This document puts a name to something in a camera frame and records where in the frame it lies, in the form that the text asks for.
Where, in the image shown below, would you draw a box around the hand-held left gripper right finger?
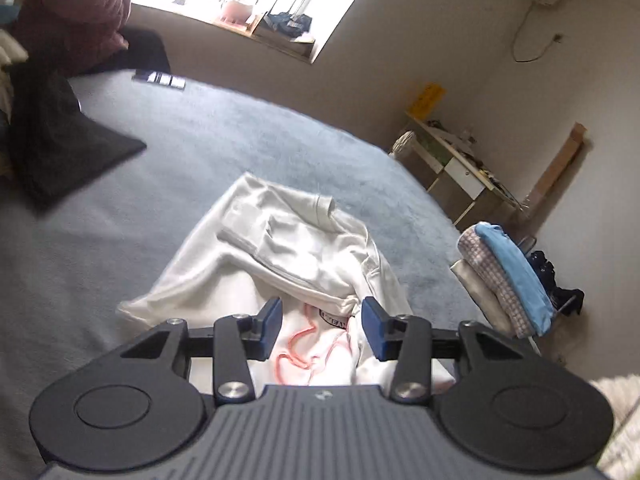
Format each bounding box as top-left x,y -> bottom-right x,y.
361,296 -> 538,405

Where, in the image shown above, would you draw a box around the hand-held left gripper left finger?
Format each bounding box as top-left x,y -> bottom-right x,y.
120,297 -> 283,407

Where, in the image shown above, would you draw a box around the white hoodie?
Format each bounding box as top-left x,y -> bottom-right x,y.
116,171 -> 456,396

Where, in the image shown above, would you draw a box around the beige folded cloth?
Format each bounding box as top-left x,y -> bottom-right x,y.
450,260 -> 516,337

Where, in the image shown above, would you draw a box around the wooden desk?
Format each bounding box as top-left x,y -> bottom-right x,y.
402,112 -> 522,227

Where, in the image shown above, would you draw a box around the black shoes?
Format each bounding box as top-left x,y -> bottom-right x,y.
529,250 -> 586,316

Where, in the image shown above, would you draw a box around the cream bedpost finial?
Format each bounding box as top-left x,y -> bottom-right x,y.
391,131 -> 418,157

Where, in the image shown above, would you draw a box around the metal shoe rack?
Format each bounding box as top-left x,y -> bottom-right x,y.
520,237 -> 585,322

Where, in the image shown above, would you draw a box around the cardboard plank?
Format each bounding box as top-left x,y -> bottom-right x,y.
520,122 -> 587,217

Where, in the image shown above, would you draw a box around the black cloth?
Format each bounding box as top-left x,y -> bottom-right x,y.
7,62 -> 147,207

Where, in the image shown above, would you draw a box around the cardboard box with shoes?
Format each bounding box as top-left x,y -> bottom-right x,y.
252,10 -> 317,47

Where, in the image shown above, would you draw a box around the pink flower pot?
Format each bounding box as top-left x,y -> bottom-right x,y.
220,1 -> 256,26

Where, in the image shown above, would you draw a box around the black wall cable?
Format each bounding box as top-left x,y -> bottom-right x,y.
512,2 -> 563,64

